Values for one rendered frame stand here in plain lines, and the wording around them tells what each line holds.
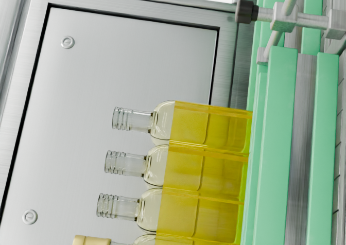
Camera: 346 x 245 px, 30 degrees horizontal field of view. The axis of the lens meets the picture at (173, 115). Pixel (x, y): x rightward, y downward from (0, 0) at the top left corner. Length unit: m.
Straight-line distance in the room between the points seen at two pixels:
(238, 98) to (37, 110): 0.32
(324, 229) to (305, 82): 0.17
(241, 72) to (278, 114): 0.35
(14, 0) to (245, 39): 0.38
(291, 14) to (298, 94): 0.09
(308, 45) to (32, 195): 0.44
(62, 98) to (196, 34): 0.24
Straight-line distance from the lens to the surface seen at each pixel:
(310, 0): 0.91
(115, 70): 1.02
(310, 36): 0.88
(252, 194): 0.77
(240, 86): 1.06
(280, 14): 0.74
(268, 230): 0.68
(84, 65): 1.02
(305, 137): 0.72
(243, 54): 1.08
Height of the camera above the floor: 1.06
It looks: level
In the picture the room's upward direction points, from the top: 82 degrees counter-clockwise
